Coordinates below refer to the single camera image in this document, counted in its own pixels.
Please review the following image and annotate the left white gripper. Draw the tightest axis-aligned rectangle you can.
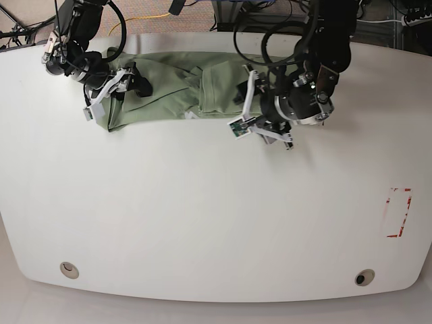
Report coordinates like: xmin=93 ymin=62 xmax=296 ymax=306
xmin=228 ymin=63 xmax=294 ymax=149

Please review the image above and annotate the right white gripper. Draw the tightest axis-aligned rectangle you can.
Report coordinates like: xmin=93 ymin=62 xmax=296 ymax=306
xmin=83 ymin=62 xmax=153 ymax=121

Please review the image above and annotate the green T-shirt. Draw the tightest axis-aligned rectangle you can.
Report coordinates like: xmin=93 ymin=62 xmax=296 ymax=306
xmin=97 ymin=51 xmax=248 ymax=132

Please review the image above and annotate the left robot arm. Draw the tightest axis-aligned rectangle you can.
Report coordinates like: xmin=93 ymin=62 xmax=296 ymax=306
xmin=229 ymin=1 xmax=358 ymax=149

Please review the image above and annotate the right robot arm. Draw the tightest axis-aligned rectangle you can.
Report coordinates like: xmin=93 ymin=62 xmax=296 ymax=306
xmin=42 ymin=1 xmax=153 ymax=121

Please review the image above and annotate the black tripod stand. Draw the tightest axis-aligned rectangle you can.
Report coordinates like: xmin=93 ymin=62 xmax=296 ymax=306
xmin=1 ymin=5 xmax=55 ymax=51

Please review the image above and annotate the white power strip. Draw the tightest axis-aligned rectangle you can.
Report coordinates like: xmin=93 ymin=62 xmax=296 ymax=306
xmin=402 ymin=6 xmax=431 ymax=27

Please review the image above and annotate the red tape rectangle marking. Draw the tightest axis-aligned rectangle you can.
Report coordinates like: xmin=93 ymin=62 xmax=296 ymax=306
xmin=382 ymin=188 xmax=412 ymax=238

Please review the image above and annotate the aluminium frame with cables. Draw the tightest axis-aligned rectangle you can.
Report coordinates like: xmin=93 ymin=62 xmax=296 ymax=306
xmin=209 ymin=1 xmax=310 ymax=32

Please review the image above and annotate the yellow cable on floor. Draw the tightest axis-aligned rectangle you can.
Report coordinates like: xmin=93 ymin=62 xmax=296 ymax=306
xmin=107 ymin=11 xmax=171 ymax=37

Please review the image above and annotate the left table cable grommet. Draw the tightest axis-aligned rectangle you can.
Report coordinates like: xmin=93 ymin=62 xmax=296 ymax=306
xmin=59 ymin=262 xmax=79 ymax=279

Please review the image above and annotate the table cable grommet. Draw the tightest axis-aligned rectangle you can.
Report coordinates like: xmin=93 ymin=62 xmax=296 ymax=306
xmin=59 ymin=262 xmax=79 ymax=279
xmin=354 ymin=269 xmax=375 ymax=287

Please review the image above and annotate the right table cable grommet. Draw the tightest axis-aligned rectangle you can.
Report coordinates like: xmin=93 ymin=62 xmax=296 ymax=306
xmin=354 ymin=269 xmax=375 ymax=287

